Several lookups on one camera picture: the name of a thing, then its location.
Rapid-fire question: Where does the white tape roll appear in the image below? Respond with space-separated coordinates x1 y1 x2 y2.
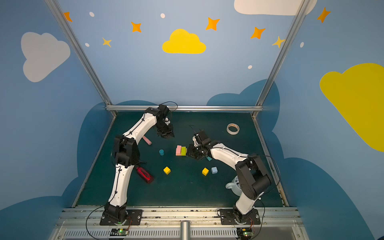
227 123 240 135

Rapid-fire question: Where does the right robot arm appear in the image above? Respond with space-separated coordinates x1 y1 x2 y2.
187 142 274 217

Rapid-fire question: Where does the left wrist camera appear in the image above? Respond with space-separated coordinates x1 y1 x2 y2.
157 104 170 119

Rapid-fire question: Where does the aluminium cage frame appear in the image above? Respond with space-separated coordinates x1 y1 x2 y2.
46 1 312 118

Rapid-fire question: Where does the lime green rectangular block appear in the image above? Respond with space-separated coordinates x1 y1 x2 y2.
181 147 187 156

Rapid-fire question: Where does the pink rectangular block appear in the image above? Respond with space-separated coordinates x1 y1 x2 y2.
176 145 182 156

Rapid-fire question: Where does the aluminium front rail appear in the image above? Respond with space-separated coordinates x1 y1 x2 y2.
50 207 309 240

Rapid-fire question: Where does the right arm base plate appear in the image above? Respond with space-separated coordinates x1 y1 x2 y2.
218 209 261 225

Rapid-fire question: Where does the light blue mug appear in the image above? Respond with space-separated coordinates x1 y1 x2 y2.
226 176 242 197

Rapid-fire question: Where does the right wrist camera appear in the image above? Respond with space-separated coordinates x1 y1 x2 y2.
193 131 212 147

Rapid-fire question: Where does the circuit board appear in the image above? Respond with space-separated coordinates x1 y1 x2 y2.
236 228 254 240
110 228 129 237

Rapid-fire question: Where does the right circuit board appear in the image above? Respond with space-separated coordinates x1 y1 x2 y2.
236 228 254 240

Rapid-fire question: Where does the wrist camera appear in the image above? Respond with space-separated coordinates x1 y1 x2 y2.
193 131 212 147
157 104 170 119

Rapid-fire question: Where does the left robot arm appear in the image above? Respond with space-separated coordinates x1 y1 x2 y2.
101 104 174 225

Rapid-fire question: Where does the left circuit board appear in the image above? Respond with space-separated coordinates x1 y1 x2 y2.
110 228 129 237

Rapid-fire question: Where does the grey camera pole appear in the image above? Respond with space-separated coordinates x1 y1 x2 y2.
180 221 191 240

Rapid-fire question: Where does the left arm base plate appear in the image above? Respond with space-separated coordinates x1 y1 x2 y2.
100 210 143 226

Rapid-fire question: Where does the yellow cube block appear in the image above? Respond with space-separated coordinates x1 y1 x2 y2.
202 168 209 176
164 167 171 175

